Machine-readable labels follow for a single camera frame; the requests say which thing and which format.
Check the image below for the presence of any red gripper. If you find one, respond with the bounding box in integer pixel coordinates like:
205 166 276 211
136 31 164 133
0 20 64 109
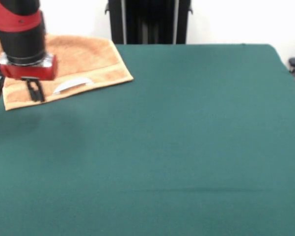
0 54 58 103

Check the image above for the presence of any orange terry towel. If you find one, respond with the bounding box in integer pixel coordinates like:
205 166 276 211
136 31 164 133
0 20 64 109
0 34 134 112

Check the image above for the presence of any dark green tablecloth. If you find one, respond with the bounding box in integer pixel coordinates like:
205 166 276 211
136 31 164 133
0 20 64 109
0 43 295 236

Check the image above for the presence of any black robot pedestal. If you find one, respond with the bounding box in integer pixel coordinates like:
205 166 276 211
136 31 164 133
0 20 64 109
104 0 194 45

